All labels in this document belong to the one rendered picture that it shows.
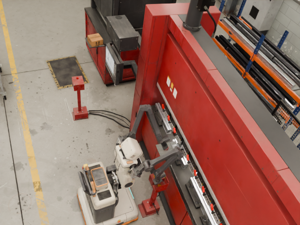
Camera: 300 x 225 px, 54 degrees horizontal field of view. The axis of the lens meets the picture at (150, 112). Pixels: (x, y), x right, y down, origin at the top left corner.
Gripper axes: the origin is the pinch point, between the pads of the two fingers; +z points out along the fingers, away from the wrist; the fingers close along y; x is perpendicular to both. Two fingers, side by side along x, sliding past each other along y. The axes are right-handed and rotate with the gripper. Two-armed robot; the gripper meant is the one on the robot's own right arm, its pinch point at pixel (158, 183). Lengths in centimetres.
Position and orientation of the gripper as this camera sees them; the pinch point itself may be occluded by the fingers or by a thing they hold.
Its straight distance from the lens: 358.1
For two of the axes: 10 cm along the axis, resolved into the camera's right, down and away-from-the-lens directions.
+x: -3.8, -7.2, 5.8
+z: 0.8, 6.0, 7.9
